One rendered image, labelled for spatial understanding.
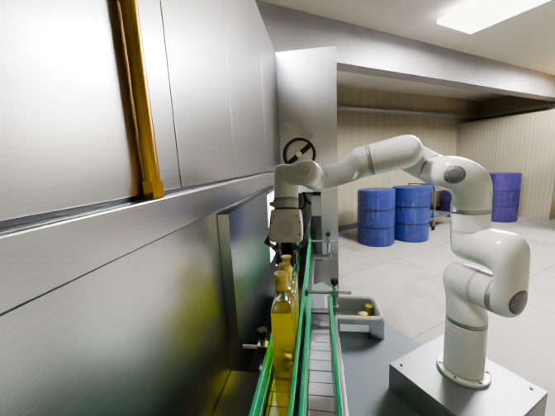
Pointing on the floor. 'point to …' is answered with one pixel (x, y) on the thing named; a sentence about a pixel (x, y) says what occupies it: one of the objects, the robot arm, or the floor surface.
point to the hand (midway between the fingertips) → (286, 259)
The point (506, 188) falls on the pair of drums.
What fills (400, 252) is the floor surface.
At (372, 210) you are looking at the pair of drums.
